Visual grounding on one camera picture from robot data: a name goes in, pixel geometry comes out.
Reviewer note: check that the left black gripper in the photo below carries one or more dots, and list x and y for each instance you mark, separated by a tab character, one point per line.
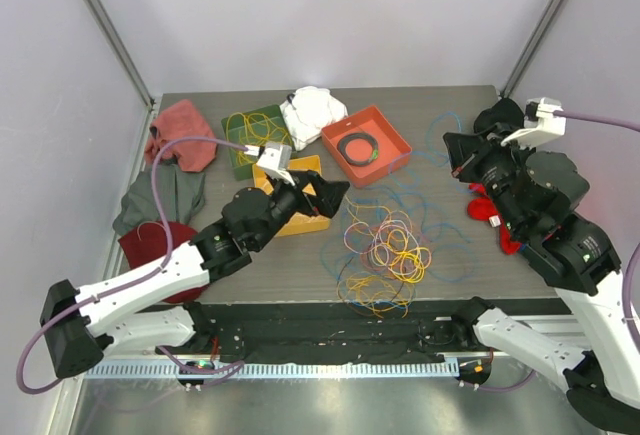
328	193

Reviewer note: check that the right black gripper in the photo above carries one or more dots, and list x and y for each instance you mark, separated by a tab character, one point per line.
466	149

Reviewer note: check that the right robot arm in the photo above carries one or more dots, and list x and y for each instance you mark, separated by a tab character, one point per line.
536	194

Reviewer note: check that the yellow plastic tray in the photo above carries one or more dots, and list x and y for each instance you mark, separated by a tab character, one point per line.
299	224

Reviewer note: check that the black cloth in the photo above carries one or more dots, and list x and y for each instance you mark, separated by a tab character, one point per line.
505	111

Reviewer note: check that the orange plastic tray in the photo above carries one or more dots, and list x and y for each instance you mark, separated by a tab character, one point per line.
366	146

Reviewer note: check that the white crumpled cloth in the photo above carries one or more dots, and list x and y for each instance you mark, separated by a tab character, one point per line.
307	111

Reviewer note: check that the green plastic tray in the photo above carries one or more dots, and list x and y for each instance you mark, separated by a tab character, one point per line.
255	127

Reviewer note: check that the grey cloth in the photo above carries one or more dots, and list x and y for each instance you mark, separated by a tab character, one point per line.
181	196

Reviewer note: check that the pink cloth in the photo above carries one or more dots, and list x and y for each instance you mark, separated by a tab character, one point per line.
181	120

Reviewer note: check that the dark red cloth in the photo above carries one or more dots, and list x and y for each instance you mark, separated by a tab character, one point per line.
147	242

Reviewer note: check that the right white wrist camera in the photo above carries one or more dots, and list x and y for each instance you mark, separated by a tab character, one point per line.
544	122

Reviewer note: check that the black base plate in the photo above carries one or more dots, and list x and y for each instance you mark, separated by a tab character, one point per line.
331	333

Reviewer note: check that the slotted cable duct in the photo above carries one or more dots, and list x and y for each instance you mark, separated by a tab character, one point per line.
134	369

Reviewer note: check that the right aluminium frame post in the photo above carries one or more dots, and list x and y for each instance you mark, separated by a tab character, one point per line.
532	46

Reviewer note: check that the aluminium frame post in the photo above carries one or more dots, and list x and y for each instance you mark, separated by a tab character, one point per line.
113	39
532	46

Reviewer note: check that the left aluminium frame post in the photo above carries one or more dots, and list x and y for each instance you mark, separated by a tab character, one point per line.
113	39

